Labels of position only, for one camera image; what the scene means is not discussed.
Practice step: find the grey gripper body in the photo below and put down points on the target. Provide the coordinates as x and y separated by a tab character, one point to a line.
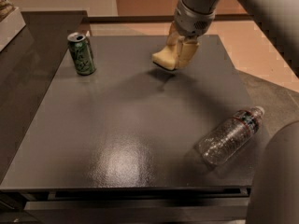
191	22

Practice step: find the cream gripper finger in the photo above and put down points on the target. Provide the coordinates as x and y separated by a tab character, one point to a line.
186	50
173	39

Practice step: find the yellow sponge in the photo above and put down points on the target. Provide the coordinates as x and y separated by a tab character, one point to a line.
166	58

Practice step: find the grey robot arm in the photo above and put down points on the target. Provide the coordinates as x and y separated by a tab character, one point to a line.
274	197

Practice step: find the green soda can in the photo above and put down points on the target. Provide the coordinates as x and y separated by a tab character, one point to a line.
81	53

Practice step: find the clear plastic water bottle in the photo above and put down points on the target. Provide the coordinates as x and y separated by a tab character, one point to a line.
221	144

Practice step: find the white box on counter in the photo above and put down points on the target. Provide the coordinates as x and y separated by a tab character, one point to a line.
11	22

